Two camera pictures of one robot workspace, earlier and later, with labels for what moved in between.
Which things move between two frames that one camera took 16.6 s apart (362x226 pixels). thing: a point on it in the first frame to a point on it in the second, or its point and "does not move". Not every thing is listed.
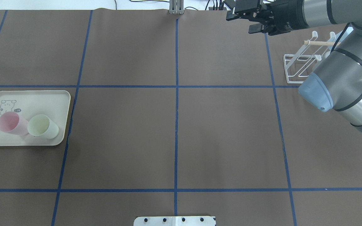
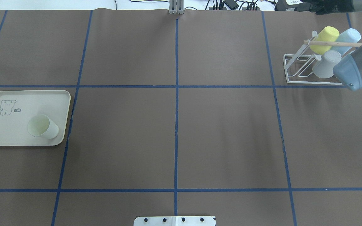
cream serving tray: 54,104 does not move
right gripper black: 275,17 to 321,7
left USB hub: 211,8 does not move
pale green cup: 40,125 does not move
